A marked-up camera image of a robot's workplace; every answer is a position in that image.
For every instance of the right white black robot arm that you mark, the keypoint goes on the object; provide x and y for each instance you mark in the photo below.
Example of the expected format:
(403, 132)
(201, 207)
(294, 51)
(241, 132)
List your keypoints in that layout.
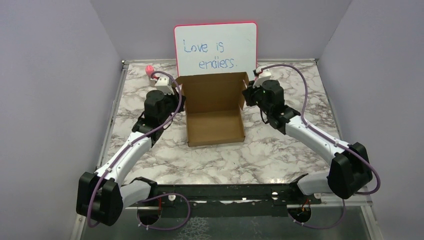
(349, 163)

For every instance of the small pink capped bottle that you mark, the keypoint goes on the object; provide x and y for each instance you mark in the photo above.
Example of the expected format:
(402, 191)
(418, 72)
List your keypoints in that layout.
(149, 69)

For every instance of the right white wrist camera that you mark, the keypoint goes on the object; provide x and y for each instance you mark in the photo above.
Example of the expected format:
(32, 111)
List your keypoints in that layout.
(262, 74)

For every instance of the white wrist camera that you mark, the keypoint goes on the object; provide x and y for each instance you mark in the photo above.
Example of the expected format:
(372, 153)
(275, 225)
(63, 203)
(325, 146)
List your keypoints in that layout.
(262, 74)
(164, 84)

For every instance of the white board with pink frame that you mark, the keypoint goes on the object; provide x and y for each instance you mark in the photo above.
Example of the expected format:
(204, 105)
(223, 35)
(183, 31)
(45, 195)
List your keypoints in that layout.
(229, 47)

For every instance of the brown cardboard box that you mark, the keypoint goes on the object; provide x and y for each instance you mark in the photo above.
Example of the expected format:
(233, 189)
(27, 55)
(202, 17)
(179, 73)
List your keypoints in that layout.
(213, 108)

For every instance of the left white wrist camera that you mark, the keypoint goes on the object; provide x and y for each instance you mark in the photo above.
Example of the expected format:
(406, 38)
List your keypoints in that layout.
(164, 84)

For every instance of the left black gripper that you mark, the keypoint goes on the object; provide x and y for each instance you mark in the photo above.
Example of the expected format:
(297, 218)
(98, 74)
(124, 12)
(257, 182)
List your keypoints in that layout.
(176, 99)

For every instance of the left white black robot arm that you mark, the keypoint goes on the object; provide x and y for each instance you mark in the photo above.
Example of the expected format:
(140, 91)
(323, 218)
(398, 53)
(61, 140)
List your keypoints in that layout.
(101, 195)

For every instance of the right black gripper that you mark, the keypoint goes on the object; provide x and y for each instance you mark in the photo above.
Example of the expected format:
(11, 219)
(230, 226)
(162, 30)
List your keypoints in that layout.
(248, 92)

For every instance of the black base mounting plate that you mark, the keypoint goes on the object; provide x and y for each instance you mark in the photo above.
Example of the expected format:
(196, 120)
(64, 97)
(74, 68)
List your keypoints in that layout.
(225, 200)

